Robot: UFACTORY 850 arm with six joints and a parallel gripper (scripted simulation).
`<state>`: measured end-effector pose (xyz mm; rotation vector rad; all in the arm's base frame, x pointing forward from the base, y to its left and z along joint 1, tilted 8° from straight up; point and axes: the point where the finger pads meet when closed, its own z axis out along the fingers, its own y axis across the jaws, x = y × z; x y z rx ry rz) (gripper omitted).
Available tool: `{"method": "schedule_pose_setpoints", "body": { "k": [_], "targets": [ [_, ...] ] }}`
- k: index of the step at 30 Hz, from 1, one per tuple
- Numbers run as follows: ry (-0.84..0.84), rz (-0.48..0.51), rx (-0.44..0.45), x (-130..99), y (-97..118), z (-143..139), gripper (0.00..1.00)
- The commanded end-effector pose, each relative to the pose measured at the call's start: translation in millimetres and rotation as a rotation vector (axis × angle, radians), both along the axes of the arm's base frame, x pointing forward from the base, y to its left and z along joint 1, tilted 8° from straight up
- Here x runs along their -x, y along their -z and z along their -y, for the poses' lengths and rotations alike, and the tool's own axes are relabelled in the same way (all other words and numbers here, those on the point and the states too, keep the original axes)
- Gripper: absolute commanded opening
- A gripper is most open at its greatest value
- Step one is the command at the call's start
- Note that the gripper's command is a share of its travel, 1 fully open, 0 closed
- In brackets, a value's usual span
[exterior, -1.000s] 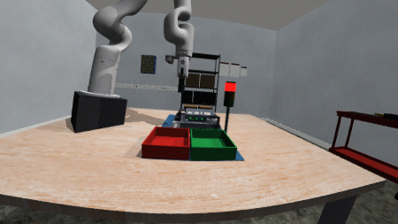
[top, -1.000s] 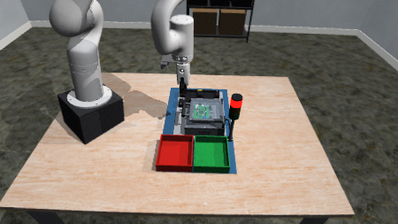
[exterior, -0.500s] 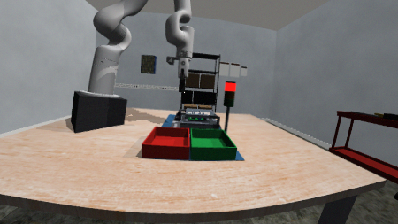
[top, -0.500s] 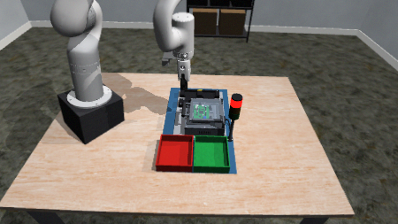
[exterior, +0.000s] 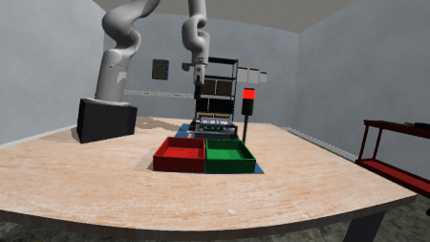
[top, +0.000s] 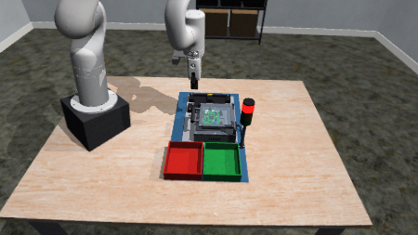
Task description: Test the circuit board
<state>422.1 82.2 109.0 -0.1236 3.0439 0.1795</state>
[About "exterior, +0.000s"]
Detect red bin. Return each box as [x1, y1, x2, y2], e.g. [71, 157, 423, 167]
[153, 137, 205, 173]

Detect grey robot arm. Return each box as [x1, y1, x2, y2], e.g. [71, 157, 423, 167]
[85, 0, 210, 106]

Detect green bin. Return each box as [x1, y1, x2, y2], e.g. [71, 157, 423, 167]
[205, 139, 256, 173]

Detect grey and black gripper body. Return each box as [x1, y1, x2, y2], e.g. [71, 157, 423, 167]
[192, 64, 206, 86]

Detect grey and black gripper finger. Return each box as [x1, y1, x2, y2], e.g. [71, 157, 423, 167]
[194, 76, 201, 99]

